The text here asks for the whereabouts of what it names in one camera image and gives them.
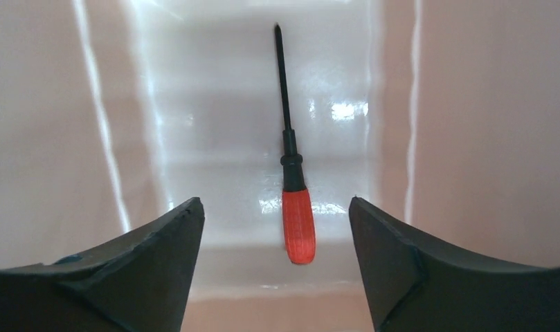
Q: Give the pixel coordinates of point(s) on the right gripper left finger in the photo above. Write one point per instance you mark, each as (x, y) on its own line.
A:
(139, 281)

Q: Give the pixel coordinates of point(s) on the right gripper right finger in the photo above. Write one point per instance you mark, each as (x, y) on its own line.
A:
(414, 281)

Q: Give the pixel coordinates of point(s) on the red handled screwdriver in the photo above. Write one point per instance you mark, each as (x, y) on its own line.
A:
(297, 215)

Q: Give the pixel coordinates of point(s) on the pink plastic bin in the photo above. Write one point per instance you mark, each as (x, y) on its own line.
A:
(446, 114)

